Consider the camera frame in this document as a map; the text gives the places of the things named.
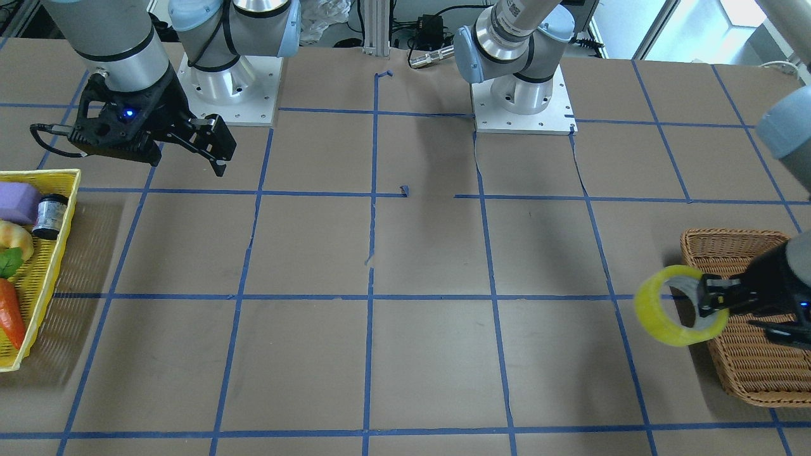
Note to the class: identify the orange toy carrot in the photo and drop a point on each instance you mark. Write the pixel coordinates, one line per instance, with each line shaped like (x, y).
(12, 321)

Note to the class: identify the yellow woven basket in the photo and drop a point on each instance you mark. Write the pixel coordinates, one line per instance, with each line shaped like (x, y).
(37, 278)

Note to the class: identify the purple block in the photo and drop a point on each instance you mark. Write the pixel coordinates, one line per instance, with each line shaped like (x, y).
(19, 202)

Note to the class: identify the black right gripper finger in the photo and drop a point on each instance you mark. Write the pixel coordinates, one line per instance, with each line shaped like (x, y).
(208, 137)

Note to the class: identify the small dark jar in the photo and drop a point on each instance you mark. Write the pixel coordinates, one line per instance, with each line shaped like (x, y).
(50, 216)

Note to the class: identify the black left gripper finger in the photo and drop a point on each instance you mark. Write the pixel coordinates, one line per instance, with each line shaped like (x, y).
(716, 293)
(790, 333)

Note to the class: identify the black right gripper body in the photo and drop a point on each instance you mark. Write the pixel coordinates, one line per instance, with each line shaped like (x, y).
(166, 103)

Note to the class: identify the green toy leaf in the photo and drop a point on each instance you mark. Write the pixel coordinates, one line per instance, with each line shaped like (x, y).
(11, 261)

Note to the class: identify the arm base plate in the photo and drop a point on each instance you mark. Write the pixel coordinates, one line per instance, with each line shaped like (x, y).
(508, 105)
(244, 95)

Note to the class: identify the brown wicker basket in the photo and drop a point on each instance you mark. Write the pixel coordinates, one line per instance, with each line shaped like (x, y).
(749, 366)

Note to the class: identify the aluminium frame post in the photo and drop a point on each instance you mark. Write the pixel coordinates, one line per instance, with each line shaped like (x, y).
(376, 18)

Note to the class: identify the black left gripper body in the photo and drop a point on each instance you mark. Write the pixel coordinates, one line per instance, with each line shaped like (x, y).
(768, 278)

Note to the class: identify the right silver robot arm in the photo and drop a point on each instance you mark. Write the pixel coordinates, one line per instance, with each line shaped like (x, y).
(122, 39)

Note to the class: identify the yellow toy croissant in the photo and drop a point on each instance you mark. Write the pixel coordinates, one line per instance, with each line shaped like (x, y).
(16, 236)

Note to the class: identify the yellow tape roll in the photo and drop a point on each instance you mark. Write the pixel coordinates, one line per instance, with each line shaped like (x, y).
(666, 305)

